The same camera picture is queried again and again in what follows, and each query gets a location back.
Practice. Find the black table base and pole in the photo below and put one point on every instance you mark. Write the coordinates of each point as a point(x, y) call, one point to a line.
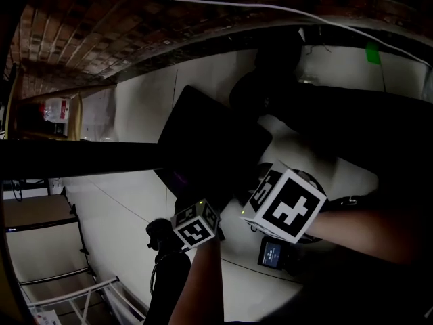
point(84, 159)

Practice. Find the brown folding board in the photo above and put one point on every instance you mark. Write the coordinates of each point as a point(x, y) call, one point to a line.
point(34, 210)

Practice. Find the person's right forearm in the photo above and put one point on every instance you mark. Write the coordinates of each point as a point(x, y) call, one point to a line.
point(365, 235)

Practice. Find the person's black shoe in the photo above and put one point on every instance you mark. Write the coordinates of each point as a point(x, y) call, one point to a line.
point(157, 230)
point(253, 93)

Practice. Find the white paper sheet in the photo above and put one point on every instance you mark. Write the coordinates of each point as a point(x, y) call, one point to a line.
point(47, 318)

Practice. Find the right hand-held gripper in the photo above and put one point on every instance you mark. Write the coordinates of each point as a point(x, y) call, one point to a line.
point(287, 208)

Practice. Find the person's right black shoe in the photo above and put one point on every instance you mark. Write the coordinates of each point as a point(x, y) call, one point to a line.
point(253, 93)

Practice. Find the green tape piece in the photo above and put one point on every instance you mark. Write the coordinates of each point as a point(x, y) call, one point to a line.
point(372, 53)

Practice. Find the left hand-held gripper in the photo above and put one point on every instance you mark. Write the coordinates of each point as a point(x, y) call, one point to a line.
point(196, 230)

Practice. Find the white metal rack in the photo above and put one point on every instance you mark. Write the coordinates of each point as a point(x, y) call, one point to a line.
point(67, 294)

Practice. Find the person's left forearm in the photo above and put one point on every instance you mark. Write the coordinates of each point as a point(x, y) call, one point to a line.
point(199, 283)

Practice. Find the small black screen device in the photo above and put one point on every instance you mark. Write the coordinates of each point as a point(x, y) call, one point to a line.
point(270, 254)

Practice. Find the wrapped water bottle pack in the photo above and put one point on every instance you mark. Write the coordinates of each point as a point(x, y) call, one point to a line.
point(54, 110)

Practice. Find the grey fabric item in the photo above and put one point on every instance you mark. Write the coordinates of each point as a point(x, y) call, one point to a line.
point(428, 83)

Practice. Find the person's left black shoe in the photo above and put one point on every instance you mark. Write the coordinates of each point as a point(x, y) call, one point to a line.
point(157, 230)

